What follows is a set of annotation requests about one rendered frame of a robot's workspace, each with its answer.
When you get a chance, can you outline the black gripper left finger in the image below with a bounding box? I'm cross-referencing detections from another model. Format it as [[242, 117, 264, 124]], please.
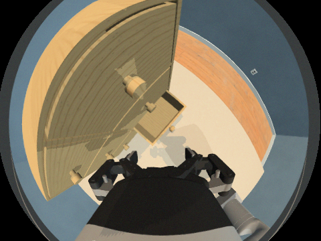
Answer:
[[88, 151, 151, 201]]

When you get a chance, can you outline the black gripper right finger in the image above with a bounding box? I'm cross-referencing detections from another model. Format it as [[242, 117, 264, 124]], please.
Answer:
[[168, 147, 235, 197]]

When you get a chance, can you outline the brown chest of drawers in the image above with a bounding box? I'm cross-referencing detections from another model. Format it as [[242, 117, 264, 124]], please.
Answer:
[[22, 0, 182, 201]]

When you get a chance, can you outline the tan wooden drawer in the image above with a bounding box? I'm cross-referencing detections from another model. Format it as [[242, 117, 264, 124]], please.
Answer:
[[133, 90, 187, 146], [84, 131, 130, 177], [112, 130, 137, 157], [43, 136, 107, 198], [113, 67, 171, 131], [45, 2, 177, 139]]

